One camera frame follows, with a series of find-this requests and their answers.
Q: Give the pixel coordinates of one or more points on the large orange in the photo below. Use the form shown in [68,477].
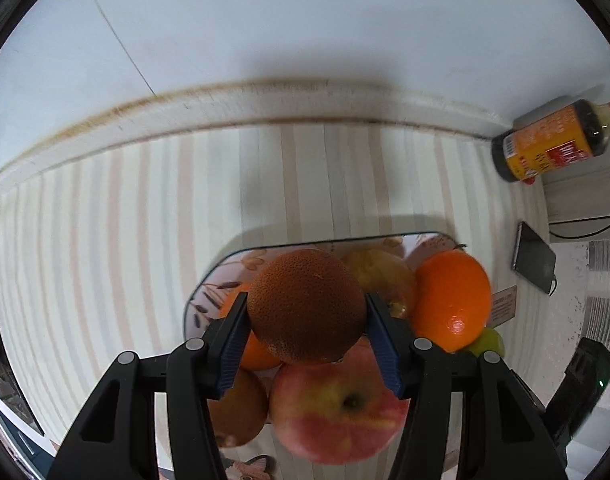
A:
[450,295]

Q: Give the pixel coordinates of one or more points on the large red apple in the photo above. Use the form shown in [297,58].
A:
[335,420]

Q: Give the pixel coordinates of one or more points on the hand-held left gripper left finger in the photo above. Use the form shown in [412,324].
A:
[235,347]

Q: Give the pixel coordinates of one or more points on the yellow brown pear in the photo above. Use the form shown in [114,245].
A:
[385,275]

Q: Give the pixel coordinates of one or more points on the small brown card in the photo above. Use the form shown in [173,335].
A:
[502,306]

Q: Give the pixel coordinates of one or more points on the striped cat print tablecloth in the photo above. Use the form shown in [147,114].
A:
[110,235]

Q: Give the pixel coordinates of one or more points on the black smartphone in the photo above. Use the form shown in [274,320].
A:
[532,257]

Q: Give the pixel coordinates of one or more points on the dark brown orange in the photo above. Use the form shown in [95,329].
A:
[305,305]

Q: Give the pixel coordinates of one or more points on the floral oval plate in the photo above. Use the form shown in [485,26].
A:
[225,275]

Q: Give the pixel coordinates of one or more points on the soy sauce bottle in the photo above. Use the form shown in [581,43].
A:
[540,147]

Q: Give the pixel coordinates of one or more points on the brownish red apple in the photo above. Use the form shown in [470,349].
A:
[240,410]

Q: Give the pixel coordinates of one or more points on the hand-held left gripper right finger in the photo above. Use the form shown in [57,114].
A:
[386,352]

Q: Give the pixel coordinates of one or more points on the small orange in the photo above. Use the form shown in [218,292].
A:
[259,356]

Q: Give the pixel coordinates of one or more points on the green jujube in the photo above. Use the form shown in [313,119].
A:
[490,342]

